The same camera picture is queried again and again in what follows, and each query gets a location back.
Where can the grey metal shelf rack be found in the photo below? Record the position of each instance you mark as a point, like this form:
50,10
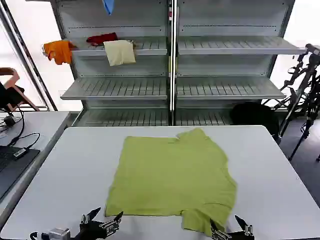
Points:
150,87

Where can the grey diagonal metal frame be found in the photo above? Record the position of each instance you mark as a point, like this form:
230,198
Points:
25,50

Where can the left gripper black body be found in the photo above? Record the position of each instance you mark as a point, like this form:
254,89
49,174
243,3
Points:
91,230

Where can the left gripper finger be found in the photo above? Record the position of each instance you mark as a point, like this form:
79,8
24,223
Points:
90,214
113,222

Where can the black laptop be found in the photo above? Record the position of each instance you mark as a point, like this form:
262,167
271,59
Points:
12,162

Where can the wooden chair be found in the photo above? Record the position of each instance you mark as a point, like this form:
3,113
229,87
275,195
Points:
13,75

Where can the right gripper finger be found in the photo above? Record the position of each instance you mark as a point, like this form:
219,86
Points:
217,233
246,228

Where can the black power adapter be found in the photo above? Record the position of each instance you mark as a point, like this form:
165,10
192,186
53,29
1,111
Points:
10,121

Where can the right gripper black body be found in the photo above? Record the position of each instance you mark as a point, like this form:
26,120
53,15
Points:
240,236

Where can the black tripod stand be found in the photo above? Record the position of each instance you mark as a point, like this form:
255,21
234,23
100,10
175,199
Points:
303,82

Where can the black round stool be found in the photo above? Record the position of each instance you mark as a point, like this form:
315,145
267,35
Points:
255,116

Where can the green t-shirt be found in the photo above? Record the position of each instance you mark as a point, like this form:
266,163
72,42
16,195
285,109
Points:
170,175

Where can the grey side desk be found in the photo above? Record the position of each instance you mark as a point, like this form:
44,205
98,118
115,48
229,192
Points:
47,125

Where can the small grey usb adapter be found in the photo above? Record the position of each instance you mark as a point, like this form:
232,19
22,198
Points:
20,152

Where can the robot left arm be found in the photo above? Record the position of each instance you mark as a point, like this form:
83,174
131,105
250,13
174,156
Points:
58,233

